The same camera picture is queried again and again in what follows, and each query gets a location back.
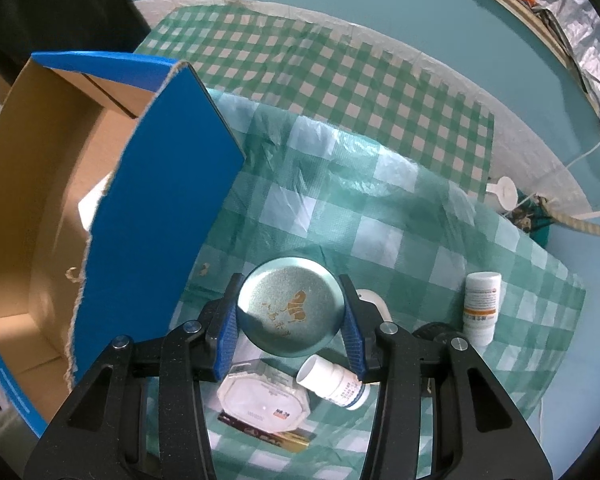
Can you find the dark furniture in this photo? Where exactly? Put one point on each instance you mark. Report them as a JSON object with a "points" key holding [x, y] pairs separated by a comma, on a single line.
{"points": [[55, 5]]}

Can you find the white octagonal box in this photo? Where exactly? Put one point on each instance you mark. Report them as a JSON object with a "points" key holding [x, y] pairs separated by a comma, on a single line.
{"points": [[260, 400]]}

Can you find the white earbuds case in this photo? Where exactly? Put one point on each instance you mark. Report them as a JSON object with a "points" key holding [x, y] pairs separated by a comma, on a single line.
{"points": [[92, 205]]}

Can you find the wooden edge strip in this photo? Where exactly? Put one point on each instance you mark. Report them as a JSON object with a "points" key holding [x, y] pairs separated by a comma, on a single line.
{"points": [[530, 20]]}

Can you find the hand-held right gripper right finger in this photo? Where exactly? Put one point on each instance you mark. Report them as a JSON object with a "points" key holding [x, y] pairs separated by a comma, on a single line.
{"points": [[355, 345]]}

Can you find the blue cardboard box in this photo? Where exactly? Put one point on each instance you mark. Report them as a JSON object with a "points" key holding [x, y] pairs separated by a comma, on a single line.
{"points": [[155, 210]]}

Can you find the large-check green plastic tablecloth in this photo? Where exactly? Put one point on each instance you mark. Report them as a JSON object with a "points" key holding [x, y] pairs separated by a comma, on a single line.
{"points": [[355, 220]]}

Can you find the round green tin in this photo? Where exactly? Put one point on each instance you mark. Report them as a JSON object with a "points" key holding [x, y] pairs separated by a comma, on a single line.
{"points": [[290, 305]]}

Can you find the white round fitting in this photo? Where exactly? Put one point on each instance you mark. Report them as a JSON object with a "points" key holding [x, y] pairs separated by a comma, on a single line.
{"points": [[502, 192]]}

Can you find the small-check green cloth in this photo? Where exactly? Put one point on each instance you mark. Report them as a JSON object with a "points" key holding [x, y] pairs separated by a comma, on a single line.
{"points": [[330, 70]]}

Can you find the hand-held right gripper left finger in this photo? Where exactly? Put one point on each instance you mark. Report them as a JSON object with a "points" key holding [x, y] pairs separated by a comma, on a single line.
{"points": [[225, 345]]}

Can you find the dark flat box gold trim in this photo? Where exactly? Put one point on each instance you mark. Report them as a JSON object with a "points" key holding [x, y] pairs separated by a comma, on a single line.
{"points": [[280, 441]]}

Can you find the white charger plug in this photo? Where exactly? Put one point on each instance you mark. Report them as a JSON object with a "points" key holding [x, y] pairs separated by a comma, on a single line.
{"points": [[377, 302]]}

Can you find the small white bottle cap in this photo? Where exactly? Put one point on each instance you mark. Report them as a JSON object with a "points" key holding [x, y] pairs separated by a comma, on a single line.
{"points": [[330, 380]]}

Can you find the white pill bottle orange label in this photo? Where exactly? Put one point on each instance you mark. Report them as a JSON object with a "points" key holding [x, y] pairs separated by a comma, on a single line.
{"points": [[481, 305]]}

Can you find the silver foil sheet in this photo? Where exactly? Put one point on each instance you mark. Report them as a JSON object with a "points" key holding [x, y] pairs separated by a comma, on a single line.
{"points": [[580, 20]]}

